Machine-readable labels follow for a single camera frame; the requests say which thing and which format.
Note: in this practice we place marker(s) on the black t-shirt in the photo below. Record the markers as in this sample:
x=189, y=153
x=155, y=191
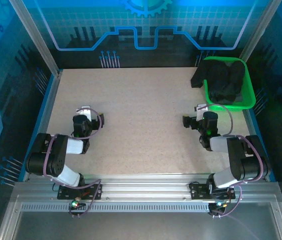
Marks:
x=198, y=75

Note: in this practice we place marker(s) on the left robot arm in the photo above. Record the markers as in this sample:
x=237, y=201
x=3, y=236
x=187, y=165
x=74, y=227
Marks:
x=56, y=160

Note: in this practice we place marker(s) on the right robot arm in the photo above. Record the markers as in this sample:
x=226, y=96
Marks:
x=236, y=160

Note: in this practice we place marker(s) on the crumpled dark t-shirt pile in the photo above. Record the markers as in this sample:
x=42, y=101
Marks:
x=223, y=82

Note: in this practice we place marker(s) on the green plastic basket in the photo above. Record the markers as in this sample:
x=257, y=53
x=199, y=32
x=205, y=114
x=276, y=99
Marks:
x=249, y=82

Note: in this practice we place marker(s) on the small LED circuit board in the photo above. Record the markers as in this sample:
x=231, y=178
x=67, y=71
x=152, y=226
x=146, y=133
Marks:
x=217, y=206
x=77, y=205

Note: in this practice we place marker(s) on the grey metal panel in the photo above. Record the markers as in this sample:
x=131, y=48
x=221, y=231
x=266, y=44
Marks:
x=141, y=227

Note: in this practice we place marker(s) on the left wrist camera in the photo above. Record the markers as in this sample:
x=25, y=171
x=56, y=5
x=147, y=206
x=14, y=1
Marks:
x=87, y=113

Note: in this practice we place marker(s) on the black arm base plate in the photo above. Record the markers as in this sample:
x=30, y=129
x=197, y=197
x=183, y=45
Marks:
x=198, y=191
x=93, y=192

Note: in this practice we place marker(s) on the aluminium mounting rail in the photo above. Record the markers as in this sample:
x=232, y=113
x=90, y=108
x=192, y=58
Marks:
x=143, y=186

